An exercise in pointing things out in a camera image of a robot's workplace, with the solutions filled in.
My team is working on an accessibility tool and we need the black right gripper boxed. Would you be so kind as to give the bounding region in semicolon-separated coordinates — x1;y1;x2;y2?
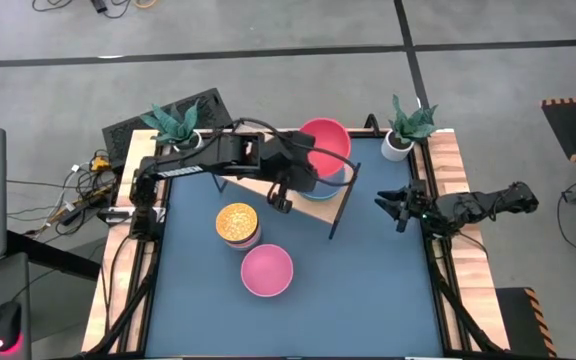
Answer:
373;178;434;234

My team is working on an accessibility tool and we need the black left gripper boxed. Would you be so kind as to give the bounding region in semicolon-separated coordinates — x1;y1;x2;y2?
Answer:
262;130;320;195

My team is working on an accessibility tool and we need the red plastic bowl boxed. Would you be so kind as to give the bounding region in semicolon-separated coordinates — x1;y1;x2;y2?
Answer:
299;117;354;180

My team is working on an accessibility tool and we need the yellow patterned ceramic bowl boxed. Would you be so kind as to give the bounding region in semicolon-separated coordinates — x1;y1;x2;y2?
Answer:
215;202;260;242

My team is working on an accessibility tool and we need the pink plastic bowl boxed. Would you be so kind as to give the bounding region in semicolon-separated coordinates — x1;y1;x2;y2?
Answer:
240;243;295;299

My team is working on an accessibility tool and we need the artificial plant in white pot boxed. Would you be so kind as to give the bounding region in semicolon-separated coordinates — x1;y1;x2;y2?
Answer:
380;93;440;163
140;99;205;154

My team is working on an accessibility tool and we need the black perforated panel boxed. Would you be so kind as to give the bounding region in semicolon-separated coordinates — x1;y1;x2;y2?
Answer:
101;88;235;162

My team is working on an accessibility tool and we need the black computer mouse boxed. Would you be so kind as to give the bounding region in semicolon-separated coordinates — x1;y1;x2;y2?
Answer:
0;300;25;356

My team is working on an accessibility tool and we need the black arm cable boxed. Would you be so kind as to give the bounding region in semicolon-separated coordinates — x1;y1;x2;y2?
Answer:
236;116;359;188

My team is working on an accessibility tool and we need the wooden shelf with black frame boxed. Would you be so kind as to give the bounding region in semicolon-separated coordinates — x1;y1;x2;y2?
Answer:
209;118;362;241

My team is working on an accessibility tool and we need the black table frame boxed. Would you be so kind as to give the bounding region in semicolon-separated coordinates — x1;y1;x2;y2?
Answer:
85;127;507;360

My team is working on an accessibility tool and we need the thin black cable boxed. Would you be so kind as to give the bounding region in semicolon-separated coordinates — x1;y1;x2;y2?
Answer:
6;178;69;189

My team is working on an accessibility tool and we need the black floor cable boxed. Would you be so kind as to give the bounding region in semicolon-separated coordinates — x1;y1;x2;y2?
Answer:
31;0;134;20

